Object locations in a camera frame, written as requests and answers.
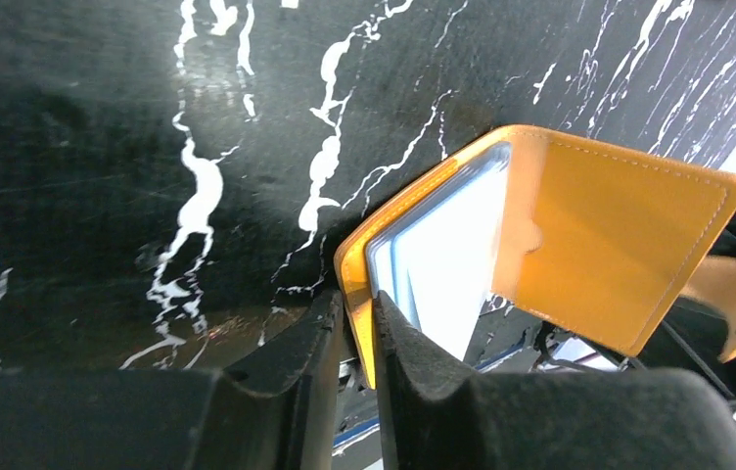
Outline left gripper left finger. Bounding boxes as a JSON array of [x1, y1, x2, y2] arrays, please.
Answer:
[[0, 291, 344, 469]]

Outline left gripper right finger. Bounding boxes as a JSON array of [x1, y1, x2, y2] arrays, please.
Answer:
[[373, 293, 736, 469]]

